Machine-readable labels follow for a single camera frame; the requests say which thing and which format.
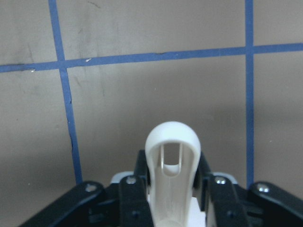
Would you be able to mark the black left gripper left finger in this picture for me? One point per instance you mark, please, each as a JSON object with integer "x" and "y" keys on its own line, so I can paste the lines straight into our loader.
{"x": 90, "y": 204}

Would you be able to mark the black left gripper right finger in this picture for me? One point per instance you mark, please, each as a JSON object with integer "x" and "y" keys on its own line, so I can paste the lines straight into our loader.
{"x": 226, "y": 204}

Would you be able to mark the beige plastic dustpan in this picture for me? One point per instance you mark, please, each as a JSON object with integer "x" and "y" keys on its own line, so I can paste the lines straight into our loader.
{"x": 171, "y": 185}

